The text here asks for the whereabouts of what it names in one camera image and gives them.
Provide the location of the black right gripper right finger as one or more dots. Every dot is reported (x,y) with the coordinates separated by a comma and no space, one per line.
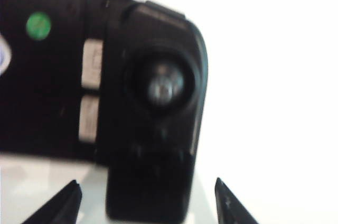
(229,205)

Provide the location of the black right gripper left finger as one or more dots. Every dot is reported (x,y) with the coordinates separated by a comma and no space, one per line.
(60,205)

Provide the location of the black remote control with joysticks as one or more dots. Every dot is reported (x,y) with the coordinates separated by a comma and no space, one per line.
(132,76)

